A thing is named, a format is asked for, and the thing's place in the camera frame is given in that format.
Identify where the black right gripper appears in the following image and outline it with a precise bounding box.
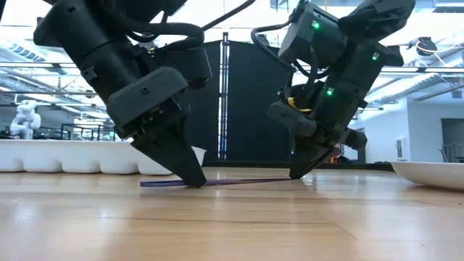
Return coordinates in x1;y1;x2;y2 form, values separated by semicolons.
267;1;405;180

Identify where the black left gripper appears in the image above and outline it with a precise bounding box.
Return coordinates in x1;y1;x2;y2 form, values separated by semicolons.
107;66;207;189

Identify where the iridescent rainbow knife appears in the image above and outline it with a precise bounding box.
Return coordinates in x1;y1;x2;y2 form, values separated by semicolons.
140;177;295;189

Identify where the white plastic cutlery tray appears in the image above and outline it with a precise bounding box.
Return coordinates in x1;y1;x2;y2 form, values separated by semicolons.
0;139;207;176

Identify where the black folding divider panel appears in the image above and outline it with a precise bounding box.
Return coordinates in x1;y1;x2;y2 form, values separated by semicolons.
181;31;294;167

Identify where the white round plate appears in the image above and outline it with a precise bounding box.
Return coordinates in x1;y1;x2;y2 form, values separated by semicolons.
390;161;464;191

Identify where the black metal table frame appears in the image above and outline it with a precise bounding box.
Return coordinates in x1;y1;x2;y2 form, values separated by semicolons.
204;160;395;171

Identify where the white wall box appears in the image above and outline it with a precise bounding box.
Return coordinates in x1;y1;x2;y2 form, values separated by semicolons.
395;136;410;161

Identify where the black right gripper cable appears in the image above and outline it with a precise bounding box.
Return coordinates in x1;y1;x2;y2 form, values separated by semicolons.
250;17;331;80

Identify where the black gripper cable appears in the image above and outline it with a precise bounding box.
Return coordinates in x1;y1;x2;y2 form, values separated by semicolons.
250;17;331;80
108;0;257;54

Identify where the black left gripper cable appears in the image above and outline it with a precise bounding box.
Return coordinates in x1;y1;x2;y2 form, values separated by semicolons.
108;0;257;54

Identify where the black ceiling cable reel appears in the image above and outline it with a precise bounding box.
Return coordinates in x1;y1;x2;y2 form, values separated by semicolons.
415;36;439;57

